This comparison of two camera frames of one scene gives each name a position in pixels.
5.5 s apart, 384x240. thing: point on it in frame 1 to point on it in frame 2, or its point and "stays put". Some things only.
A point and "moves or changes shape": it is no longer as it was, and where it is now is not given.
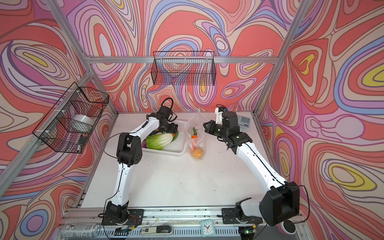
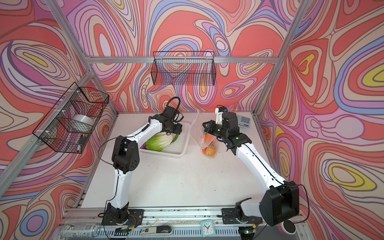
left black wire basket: (68, 126) stays put
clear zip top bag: (195, 133) moves or changes shape
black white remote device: (163, 230) stays put
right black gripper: (210, 129) stays put
